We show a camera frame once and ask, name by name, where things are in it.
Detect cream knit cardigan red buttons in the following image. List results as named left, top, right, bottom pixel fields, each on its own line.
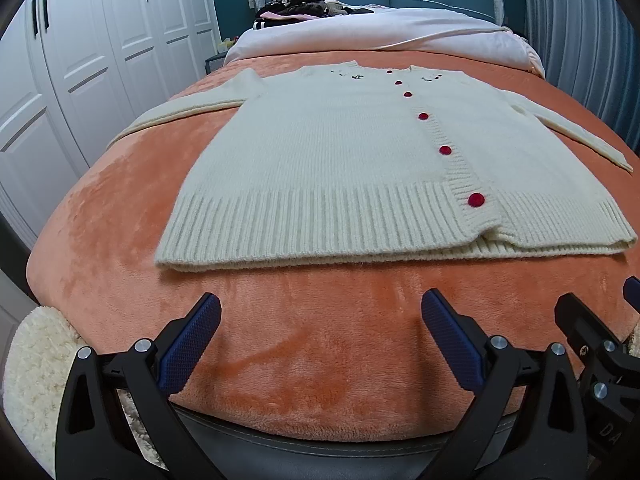
left=131, top=62, right=637, bottom=271

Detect dark clothes pile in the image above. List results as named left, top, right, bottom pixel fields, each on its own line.
left=253, top=0, right=373, bottom=30

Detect cream fluffy rug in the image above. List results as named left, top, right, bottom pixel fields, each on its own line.
left=2, top=304, right=170, bottom=478

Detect orange plush bed blanket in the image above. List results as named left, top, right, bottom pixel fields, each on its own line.
left=25, top=49, right=640, bottom=443

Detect grey pleated curtain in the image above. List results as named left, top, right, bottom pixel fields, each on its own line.
left=525, top=0, right=640, bottom=152

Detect white folded duvet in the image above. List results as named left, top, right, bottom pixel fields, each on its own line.
left=224, top=8, right=546, bottom=78

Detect white panelled wardrobe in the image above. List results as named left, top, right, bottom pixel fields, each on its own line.
left=1, top=0, right=220, bottom=246

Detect black leather bed frame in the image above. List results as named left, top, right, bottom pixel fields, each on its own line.
left=171, top=404, right=519, bottom=480

